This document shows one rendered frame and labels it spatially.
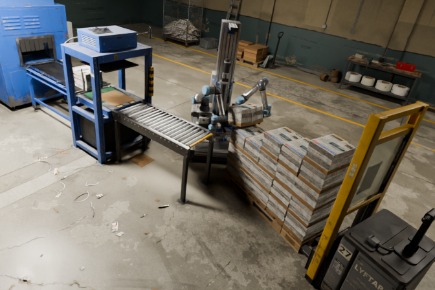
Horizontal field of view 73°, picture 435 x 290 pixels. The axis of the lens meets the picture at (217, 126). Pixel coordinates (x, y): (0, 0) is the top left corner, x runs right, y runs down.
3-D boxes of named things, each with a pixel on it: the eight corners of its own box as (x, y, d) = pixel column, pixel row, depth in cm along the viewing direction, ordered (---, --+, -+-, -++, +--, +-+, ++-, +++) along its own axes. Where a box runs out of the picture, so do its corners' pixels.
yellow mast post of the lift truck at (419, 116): (350, 244, 331) (419, 100, 249) (357, 250, 325) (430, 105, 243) (345, 246, 326) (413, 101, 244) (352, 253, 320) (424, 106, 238)
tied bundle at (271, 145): (283, 142, 367) (287, 126, 356) (300, 155, 346) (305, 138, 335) (259, 149, 347) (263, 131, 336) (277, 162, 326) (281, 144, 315)
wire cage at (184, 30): (200, 45, 1123) (204, -3, 1043) (186, 48, 1060) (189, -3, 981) (176, 38, 1179) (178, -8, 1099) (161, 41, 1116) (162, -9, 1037)
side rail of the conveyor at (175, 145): (189, 156, 342) (190, 147, 337) (186, 158, 338) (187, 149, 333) (114, 117, 404) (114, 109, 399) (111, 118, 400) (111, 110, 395)
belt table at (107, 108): (144, 105, 445) (145, 98, 440) (108, 118, 396) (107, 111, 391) (114, 90, 477) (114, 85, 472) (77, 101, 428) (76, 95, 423)
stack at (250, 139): (244, 170, 446) (254, 122, 407) (301, 223, 363) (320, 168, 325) (223, 177, 425) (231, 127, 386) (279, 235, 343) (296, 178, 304)
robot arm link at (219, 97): (218, 85, 391) (225, 122, 387) (211, 86, 386) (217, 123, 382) (223, 83, 381) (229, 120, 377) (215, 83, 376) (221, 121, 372)
